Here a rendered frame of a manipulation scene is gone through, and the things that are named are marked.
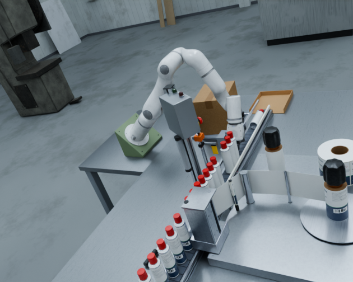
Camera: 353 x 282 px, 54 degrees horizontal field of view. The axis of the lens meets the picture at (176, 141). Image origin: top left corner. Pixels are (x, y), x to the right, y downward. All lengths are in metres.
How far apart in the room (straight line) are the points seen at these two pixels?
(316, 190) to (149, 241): 0.86
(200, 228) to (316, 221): 0.51
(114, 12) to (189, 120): 11.44
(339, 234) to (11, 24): 5.96
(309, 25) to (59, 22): 8.69
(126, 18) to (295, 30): 7.35
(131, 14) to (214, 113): 10.32
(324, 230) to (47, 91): 5.82
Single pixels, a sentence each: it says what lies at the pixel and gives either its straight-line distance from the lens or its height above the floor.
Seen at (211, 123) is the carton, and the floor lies 0.94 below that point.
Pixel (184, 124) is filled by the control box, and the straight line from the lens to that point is 1.63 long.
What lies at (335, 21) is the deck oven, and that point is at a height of 0.28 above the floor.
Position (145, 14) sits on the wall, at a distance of 12.25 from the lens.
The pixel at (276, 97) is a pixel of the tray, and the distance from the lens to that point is 2.89.
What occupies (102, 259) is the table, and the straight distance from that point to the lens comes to 1.93.
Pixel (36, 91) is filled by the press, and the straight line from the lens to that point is 6.95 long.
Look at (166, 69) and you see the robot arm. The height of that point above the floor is 1.50.
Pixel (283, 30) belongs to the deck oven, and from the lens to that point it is 6.65.
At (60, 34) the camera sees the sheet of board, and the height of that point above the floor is 0.51.
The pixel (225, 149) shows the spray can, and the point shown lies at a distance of 1.95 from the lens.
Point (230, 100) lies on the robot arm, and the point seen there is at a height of 1.23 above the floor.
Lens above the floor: 2.09
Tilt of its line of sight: 29 degrees down
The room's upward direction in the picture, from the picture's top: 18 degrees counter-clockwise
